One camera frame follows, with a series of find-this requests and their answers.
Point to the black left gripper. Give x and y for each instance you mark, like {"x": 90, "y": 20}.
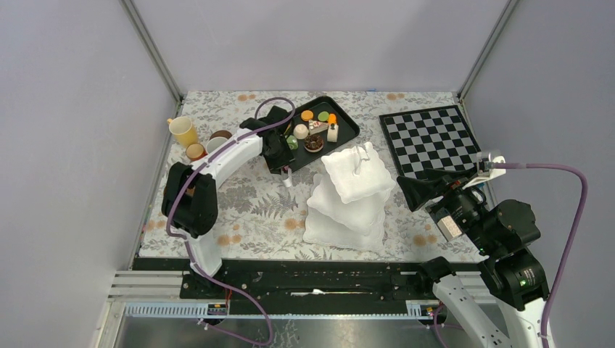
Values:
{"x": 275, "y": 166}

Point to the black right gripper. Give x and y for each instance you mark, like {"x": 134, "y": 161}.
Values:
{"x": 417, "y": 191}

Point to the green matcha roll cake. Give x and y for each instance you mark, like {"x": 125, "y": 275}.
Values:
{"x": 292, "y": 142}

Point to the cream round mousse cake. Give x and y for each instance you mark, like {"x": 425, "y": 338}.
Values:
{"x": 301, "y": 131}

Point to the chocolate sprinkle donut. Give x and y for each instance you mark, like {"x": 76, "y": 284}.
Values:
{"x": 313, "y": 143}

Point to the pink strawberry cake slice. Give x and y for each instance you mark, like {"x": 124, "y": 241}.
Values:
{"x": 315, "y": 126}

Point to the white three-tier dessert stand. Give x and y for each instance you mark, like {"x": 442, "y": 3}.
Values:
{"x": 346, "y": 206}

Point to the silver serving tongs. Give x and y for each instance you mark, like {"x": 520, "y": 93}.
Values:
{"x": 286, "y": 176}

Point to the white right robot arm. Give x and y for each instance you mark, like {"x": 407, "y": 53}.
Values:
{"x": 512, "y": 275}

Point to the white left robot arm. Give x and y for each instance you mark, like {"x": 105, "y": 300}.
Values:
{"x": 190, "y": 201}

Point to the black and grey chessboard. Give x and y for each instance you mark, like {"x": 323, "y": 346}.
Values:
{"x": 434, "y": 138}

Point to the orange macaron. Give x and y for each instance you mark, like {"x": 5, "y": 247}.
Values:
{"x": 307, "y": 115}

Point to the dark brown saucer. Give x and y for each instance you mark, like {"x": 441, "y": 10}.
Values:
{"x": 221, "y": 134}

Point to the green macaron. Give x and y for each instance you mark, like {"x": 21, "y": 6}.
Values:
{"x": 323, "y": 116}

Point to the white cup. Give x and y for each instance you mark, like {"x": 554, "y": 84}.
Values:
{"x": 214, "y": 143}

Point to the orange fish pastry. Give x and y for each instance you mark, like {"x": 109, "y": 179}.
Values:
{"x": 332, "y": 120}

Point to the yellow cup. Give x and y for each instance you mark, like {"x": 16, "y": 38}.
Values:
{"x": 183, "y": 131}

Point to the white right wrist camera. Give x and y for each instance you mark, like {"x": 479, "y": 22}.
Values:
{"x": 484, "y": 168}

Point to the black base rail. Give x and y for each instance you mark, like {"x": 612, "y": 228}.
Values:
{"x": 293, "y": 287}

